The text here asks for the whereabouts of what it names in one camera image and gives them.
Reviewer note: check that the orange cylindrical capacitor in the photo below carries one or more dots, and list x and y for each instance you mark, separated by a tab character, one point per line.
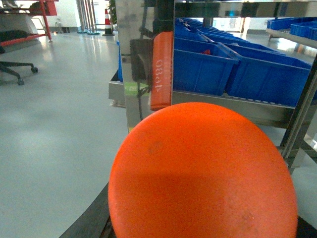
198	170

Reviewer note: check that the large blue plastic bin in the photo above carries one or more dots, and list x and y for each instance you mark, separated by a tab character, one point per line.
201	67

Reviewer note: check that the red white traffic cone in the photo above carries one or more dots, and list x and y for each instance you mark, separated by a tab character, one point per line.
108	26

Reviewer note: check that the blue bin far right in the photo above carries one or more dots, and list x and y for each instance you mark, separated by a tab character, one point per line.
265	76

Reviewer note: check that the stainless steel roller rack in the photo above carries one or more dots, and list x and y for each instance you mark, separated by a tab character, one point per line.
146	32

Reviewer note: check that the black office chair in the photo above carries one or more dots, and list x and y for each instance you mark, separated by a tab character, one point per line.
15	57

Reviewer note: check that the red metal frame table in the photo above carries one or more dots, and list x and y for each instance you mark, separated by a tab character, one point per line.
25	20

